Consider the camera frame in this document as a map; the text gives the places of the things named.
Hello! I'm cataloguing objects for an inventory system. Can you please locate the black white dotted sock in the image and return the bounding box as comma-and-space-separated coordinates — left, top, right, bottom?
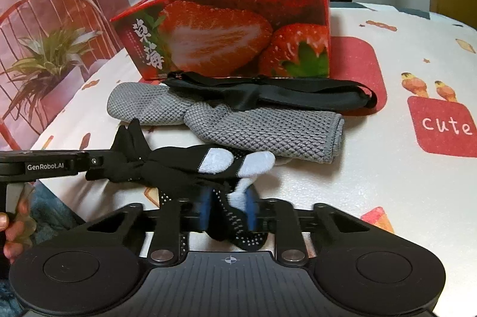
86, 119, 276, 252

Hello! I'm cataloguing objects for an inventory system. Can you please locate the grey mesh cloth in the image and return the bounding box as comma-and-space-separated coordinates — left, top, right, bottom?
107, 82, 344, 164

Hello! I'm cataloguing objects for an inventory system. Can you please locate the black eye mask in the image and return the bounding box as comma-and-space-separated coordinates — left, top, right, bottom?
164, 71, 377, 113

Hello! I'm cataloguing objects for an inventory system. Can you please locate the person's left hand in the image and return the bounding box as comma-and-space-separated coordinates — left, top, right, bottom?
1, 194, 36, 265

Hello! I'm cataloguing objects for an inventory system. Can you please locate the cartoon print table cloth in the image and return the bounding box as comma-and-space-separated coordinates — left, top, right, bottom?
32, 4, 476, 316

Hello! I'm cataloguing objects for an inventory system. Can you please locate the red strawberry cardboard box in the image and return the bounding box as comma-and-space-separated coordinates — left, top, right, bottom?
111, 0, 331, 80

